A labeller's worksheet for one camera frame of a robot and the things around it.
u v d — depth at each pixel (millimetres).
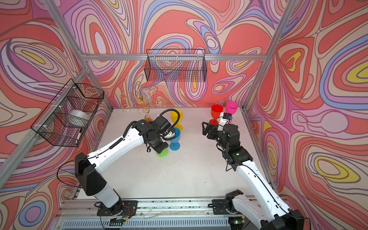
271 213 389
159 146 680
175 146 944
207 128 651
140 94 1148
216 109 979
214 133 651
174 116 651
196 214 724
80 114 734
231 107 1011
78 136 727
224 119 646
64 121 739
